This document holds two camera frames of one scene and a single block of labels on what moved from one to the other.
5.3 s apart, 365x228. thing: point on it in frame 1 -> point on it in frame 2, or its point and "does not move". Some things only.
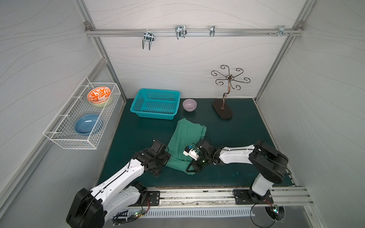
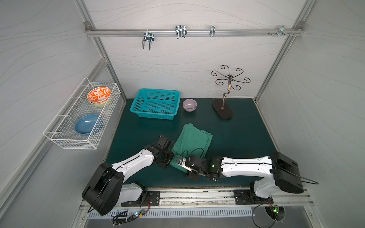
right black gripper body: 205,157 -> 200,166
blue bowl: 88,125 does not move
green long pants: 185,134 does not move
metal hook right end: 282,31 does not move
